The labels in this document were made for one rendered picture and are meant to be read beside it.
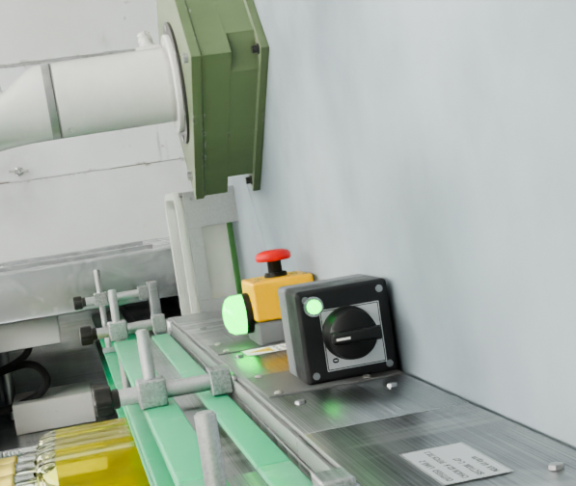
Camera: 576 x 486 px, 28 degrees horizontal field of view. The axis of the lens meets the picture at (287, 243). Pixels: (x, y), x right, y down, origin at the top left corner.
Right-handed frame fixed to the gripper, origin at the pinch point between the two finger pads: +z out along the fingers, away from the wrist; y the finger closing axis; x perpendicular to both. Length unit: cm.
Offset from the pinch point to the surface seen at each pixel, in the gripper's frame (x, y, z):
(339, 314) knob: -61, 20, 56
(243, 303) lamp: -31, 20, 45
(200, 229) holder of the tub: 15.8, 27.9, 34.6
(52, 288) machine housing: 88, 19, -9
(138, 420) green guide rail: -16.2, 6.1, 27.9
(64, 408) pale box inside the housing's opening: 100, -9, -14
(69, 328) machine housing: 157, 4, -26
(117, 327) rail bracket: 8.1, 15.8, 21.5
